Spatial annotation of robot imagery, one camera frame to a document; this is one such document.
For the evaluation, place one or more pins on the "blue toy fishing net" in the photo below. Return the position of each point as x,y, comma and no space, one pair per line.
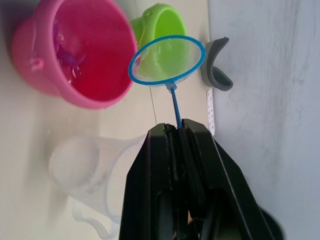
167,61

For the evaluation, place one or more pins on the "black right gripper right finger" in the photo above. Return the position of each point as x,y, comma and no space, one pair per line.
215,175

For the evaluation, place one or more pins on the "grey curved plastic clamp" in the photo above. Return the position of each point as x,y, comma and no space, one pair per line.
215,67

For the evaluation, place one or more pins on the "green plastic bucket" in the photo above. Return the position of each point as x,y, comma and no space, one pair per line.
162,27

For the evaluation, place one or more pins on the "white printed label strip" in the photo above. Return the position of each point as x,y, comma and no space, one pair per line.
210,110

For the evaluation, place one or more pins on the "pink plastic bucket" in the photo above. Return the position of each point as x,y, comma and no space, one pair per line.
97,53

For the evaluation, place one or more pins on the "clear plastic cup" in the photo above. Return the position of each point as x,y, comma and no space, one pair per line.
82,162

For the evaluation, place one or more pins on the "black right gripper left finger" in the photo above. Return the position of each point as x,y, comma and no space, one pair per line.
147,180

